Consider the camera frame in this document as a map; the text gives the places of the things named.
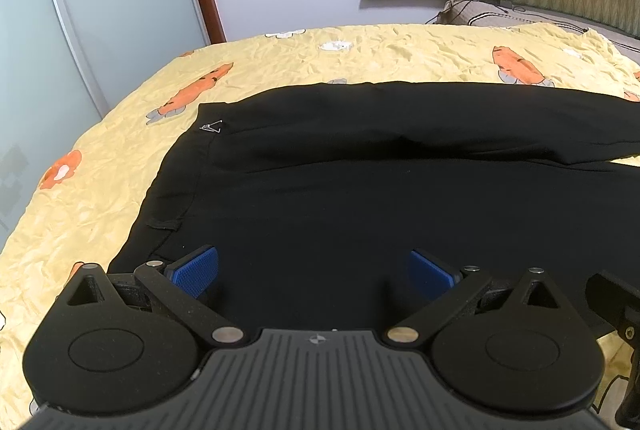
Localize black pants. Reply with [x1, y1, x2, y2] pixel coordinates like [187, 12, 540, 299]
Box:
[110, 82, 639, 330]

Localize beige patterned pillow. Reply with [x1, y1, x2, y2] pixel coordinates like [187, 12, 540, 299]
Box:
[435, 0, 639, 58]

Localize frosted glass wardrobe door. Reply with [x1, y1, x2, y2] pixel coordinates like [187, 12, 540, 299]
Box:
[1, 0, 209, 236]

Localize yellow carrot print bedsheet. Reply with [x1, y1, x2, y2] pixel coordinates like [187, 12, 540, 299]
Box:
[1, 23, 639, 429]

